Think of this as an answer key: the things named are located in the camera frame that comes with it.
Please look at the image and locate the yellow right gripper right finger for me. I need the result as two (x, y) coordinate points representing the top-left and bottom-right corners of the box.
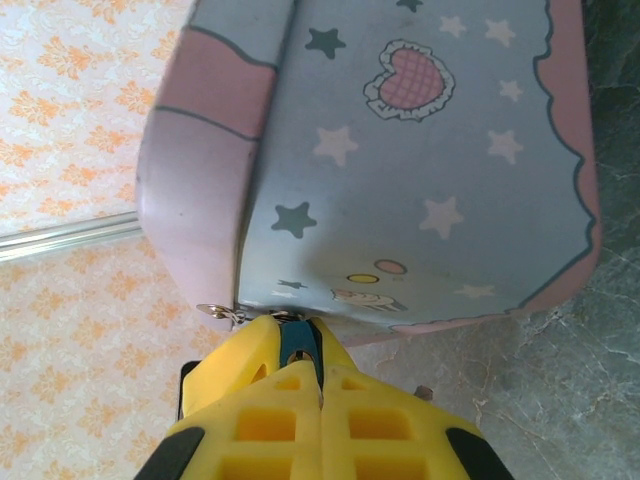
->
(318, 322), (507, 480)

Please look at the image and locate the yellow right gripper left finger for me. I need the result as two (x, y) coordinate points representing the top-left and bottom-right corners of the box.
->
(133, 361), (325, 480)

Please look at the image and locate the small metal padlock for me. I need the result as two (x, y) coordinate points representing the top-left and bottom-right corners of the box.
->
(196, 301), (306, 327)

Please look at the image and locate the key with dark blue head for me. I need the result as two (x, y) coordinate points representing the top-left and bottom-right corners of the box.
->
(278, 319), (325, 374)

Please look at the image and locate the cartoon print tin box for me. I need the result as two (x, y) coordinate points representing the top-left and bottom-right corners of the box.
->
(133, 0), (604, 349)

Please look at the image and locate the aluminium frame post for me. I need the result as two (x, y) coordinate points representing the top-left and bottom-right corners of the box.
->
(0, 211), (142, 265)

